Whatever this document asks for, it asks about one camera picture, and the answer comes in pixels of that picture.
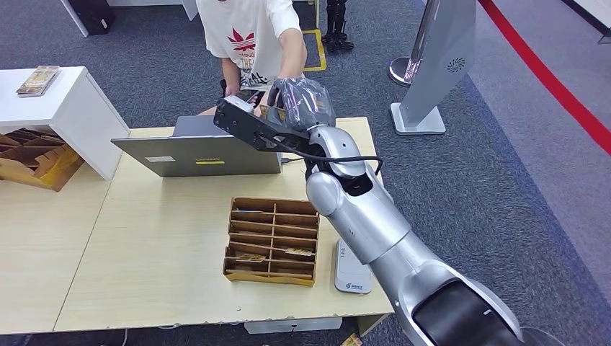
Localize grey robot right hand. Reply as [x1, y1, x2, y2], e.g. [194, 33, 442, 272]
[267, 76, 337, 133]

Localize person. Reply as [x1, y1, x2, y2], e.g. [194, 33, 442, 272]
[195, 0, 309, 118]

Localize white card reader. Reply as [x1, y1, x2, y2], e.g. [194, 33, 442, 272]
[333, 239, 373, 295]

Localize brown slotted card tray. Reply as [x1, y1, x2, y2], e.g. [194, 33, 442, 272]
[221, 198, 320, 288]

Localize yellow floor tape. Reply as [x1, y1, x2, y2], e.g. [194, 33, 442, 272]
[301, 29, 328, 73]

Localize grey laptop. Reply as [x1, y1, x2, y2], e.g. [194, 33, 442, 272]
[110, 114, 283, 179]

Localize black robot legs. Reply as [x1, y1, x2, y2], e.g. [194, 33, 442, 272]
[322, 0, 355, 53]

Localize silver kiosk stand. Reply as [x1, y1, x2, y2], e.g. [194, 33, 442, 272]
[390, 0, 477, 136]

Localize white box riser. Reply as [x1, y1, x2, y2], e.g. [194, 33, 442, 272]
[0, 66, 130, 182]

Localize black box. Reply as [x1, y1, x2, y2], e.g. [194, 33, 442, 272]
[66, 0, 116, 37]

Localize brown patterned booklet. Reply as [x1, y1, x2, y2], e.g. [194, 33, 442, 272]
[15, 65, 61, 99]

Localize brown cardboard organiser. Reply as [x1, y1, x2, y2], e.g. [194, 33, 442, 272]
[0, 128, 86, 193]

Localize grey metal table beam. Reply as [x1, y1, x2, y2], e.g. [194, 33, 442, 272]
[244, 316, 343, 335]

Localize wooden table leg panel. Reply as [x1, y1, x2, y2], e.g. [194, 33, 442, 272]
[357, 314, 395, 337]

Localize white platform with dark edge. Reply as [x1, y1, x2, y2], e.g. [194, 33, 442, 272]
[561, 0, 611, 37]

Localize translucent grey round object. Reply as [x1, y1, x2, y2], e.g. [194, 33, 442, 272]
[520, 327, 569, 346]

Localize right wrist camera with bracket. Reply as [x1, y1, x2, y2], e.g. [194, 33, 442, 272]
[213, 94, 312, 155]

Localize chrome stanchion post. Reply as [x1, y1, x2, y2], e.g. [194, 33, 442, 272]
[388, 0, 440, 88]

